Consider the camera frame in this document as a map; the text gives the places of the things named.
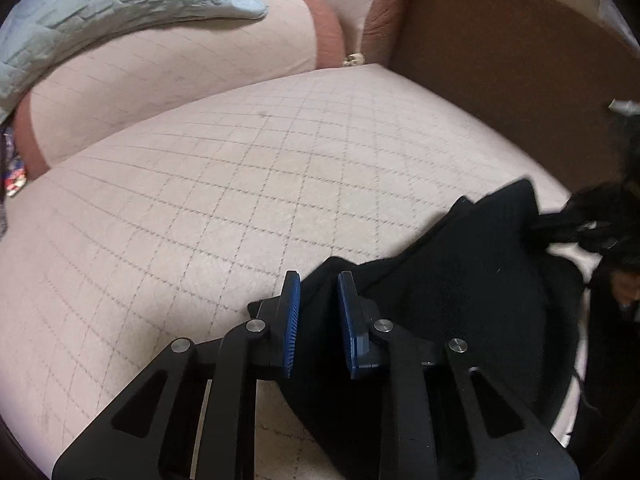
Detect grey quilted blanket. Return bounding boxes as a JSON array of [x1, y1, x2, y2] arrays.
[[0, 0, 270, 118]]

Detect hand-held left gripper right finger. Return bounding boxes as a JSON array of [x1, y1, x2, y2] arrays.
[[337, 271, 581, 480]]

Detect person's right hand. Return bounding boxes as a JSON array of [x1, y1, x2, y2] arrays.
[[612, 272, 640, 312]]

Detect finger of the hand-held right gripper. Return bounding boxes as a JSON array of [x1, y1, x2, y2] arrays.
[[562, 182, 626, 216], [525, 212, 608, 257]]

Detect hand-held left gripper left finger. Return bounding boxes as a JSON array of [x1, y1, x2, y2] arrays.
[[51, 270, 302, 480]]

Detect black pants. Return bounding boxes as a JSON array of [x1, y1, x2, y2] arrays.
[[247, 177, 640, 480]]

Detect pink quilted sofa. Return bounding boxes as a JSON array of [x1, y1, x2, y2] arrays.
[[0, 0, 640, 480]]

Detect red and blue packet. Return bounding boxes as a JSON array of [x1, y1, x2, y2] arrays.
[[0, 125, 28, 198]]

